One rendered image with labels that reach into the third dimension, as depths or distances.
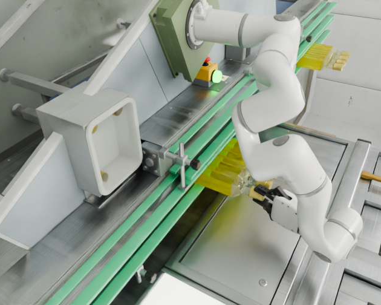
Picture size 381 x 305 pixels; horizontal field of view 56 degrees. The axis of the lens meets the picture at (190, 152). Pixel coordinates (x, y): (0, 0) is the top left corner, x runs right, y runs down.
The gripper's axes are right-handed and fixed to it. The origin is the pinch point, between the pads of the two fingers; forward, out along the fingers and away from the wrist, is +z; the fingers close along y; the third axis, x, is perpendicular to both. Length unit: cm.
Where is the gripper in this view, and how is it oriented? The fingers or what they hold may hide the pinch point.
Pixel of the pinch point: (260, 195)
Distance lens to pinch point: 111.4
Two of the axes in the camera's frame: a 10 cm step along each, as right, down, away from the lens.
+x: -7.2, 4.3, -5.4
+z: -7.0, -4.3, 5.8
